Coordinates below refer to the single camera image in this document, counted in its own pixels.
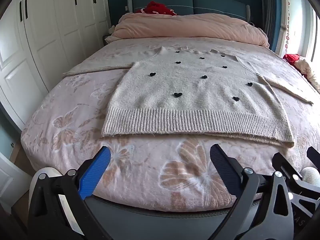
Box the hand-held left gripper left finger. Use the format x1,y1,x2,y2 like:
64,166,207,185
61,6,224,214
27,146,112,240

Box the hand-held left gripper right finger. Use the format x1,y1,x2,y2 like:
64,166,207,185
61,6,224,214
209,144,295,240

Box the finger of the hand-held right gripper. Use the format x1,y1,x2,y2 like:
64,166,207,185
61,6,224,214
272,152,304,182
306,146,320,167

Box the cream knit sweater black hearts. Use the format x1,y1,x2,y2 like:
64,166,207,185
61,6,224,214
62,45,314,148

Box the fuzzy pale cloth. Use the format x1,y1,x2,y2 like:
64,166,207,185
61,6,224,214
301,167,319,188

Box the bed with floral cover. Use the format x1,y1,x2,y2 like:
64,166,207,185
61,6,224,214
21,36,320,212

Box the cream bundled cloth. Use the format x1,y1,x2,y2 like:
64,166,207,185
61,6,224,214
295,56,320,93

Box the red cloth by window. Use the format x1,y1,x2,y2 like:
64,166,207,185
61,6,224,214
282,54,301,68

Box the window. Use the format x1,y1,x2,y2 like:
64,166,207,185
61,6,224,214
300,0,320,63

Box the bedside table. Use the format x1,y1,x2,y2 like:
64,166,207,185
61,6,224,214
102,26,115,47

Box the white wardrobe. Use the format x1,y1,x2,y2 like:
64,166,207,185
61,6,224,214
0,0,112,130

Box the pink duvet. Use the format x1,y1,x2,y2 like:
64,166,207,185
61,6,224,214
105,12,270,49

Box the grey curtain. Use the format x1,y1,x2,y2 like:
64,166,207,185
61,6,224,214
259,0,278,50

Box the blue upholstered headboard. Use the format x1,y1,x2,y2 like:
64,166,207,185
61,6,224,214
127,0,250,22

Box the red cloth by headboard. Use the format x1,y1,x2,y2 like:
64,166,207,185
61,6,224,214
135,1,177,16

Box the dark grey bed frame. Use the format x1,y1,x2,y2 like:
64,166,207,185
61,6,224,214
85,195,240,240

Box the hanging bead string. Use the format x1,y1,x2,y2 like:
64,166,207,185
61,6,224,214
281,12,292,53

